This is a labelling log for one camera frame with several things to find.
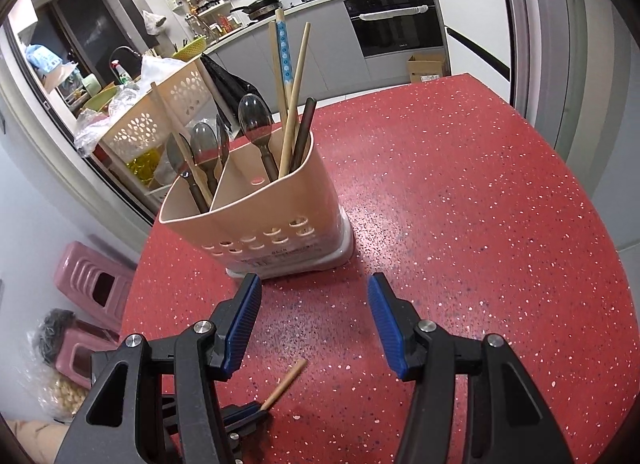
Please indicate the spray bottle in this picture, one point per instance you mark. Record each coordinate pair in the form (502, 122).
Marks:
(122, 75)

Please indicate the blue patterned chopstick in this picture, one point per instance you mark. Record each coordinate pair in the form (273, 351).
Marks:
(285, 54)

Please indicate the black wok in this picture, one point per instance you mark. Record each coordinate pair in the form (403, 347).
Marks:
(262, 7)

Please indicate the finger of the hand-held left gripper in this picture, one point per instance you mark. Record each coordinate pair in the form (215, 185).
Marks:
(242, 413)
(250, 426)

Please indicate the pink plastic stool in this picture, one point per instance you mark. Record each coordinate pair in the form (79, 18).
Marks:
(80, 269)
(95, 339)

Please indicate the dark mesh bundle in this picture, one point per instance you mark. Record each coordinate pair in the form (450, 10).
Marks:
(52, 334)

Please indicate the white kitchen cabinet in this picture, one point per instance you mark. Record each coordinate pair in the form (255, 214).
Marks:
(475, 4)

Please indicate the dark plastic knife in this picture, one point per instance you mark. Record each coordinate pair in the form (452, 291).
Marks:
(222, 137)

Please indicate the spice rack with bottles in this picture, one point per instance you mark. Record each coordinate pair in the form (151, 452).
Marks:
(215, 19)

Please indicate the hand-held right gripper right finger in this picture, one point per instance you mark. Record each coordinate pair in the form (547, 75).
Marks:
(390, 324)

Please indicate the black hanging bag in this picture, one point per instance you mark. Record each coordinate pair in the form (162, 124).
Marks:
(225, 84)

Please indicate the beige plastic utensil holder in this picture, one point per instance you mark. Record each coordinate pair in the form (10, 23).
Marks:
(280, 214)

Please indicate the green plastic basket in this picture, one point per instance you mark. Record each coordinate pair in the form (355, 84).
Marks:
(190, 47)

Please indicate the white hanging plastic bag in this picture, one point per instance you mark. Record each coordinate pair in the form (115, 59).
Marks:
(152, 22)

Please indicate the curved kitchen faucet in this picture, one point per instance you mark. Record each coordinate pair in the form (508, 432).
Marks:
(122, 49)

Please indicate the green bowl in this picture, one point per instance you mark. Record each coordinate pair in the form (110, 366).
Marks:
(100, 99)

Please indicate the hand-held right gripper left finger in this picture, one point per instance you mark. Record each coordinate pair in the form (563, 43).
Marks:
(245, 324)

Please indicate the white perforated basket cart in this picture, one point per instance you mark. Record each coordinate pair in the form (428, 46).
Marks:
(145, 129)

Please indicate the clear plastic bags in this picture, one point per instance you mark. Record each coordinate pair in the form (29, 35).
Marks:
(90, 129)

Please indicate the clear bag of nuts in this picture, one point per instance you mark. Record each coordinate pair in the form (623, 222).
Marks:
(62, 394)

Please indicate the yellow oil bottle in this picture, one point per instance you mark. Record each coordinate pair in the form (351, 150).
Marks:
(145, 167)

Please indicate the cardboard box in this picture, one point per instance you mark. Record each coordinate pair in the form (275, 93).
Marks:
(425, 69)

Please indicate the dark plastic spoon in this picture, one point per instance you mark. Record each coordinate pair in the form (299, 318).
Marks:
(204, 142)
(175, 157)
(255, 117)

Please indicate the black built-in oven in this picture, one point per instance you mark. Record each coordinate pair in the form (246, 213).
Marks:
(400, 37)

